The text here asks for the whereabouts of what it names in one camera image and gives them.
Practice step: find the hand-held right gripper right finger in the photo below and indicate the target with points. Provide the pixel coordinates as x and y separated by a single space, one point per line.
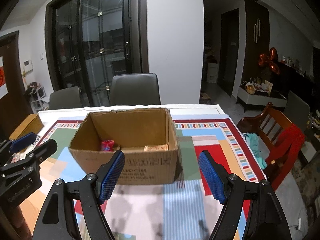
212 177

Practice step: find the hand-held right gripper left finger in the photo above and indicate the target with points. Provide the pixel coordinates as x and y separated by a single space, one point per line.
110 177

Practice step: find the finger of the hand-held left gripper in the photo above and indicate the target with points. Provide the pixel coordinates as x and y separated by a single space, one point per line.
45 150
23 141

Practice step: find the pink snack packet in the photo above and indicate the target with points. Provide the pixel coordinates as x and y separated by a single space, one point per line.
107 146

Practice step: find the brown cardboard box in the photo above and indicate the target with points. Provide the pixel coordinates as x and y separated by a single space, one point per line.
150 170

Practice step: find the golden brown snack packet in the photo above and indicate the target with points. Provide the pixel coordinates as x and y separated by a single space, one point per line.
156 148

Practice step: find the woven rattan lidded box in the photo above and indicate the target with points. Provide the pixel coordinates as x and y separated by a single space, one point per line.
27 126

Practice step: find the white shoe rack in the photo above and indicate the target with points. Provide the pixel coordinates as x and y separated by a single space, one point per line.
37 100

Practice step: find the colourful geometric tablecloth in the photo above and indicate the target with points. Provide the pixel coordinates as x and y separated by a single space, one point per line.
175 205

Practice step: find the dark wooden door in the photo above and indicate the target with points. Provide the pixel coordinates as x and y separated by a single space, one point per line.
13 92

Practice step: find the teal cloth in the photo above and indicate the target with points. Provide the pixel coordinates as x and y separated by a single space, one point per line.
255 150

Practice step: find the grey dining chair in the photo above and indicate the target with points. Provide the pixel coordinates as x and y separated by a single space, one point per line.
65 98
297 110
135 90

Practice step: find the red door poster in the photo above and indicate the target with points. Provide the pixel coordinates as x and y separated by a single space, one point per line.
3 80

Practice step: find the wooden chair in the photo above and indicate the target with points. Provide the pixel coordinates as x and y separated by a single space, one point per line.
270 130

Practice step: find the white intercom panel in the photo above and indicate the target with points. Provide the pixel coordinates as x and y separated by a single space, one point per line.
28 65

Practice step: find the red cloth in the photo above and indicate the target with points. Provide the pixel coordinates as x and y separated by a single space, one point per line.
290 142

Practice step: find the white low cabinet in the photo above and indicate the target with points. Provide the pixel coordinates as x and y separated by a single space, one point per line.
260 98

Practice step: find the white carton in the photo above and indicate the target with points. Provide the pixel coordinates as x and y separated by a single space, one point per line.
212 72

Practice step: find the glass sliding door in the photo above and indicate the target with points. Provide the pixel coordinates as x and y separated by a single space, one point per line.
100 42

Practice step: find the dark tall cabinet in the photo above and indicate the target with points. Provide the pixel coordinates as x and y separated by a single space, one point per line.
256 55

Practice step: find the red foil balloon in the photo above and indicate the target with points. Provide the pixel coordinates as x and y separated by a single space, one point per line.
270 60

